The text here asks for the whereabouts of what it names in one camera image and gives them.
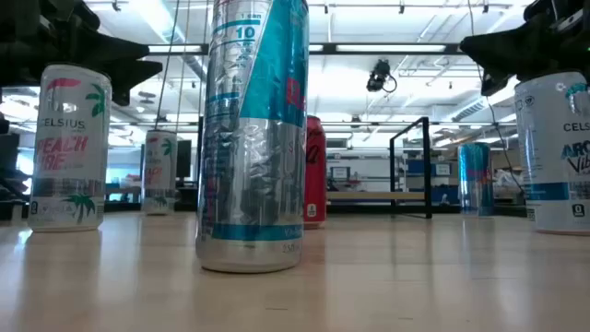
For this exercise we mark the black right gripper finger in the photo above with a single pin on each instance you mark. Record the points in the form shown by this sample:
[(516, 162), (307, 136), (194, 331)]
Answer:
[(498, 80), (498, 48)]

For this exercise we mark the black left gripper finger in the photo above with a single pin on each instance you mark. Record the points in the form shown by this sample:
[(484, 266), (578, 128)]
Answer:
[(133, 74), (120, 48)]

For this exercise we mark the white Celsius Arctic Vibe can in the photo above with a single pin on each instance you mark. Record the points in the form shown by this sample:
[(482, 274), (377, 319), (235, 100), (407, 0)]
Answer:
[(558, 157)]

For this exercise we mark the white Celsius Peach Vibe can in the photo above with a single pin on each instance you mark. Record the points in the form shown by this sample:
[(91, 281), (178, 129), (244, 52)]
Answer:
[(69, 152), (159, 175)]

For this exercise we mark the silver blue Red Bull can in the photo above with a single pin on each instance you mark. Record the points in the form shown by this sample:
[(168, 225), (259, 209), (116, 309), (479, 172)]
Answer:
[(251, 161), (475, 180)]

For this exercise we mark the red Coca-Cola can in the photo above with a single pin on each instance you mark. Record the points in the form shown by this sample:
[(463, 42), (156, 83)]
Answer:
[(317, 175)]

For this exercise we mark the black background monitor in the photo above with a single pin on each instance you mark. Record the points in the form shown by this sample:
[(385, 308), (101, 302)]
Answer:
[(184, 159)]

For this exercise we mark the cluttered background workbench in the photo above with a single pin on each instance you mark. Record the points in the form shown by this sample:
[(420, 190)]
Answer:
[(507, 180)]

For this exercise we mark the blue background cabinet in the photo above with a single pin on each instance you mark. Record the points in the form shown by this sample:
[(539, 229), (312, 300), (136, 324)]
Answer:
[(417, 168)]

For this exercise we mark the black office chair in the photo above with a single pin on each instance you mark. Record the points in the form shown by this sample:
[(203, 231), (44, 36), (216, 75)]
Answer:
[(9, 189)]

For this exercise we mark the small background screen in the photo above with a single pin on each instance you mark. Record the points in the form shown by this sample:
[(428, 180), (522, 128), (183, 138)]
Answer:
[(340, 173)]

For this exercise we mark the black overhead frame beam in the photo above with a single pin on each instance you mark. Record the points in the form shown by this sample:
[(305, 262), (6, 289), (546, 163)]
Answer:
[(451, 48)]

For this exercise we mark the black overhead camera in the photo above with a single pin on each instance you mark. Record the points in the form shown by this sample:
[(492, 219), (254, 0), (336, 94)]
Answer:
[(379, 76)]

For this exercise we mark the black aluminium table frame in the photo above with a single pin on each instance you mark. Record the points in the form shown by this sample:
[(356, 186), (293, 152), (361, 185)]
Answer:
[(124, 207)]

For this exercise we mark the black frame wooden shelf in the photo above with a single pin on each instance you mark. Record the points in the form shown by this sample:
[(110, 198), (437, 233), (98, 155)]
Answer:
[(369, 195)]

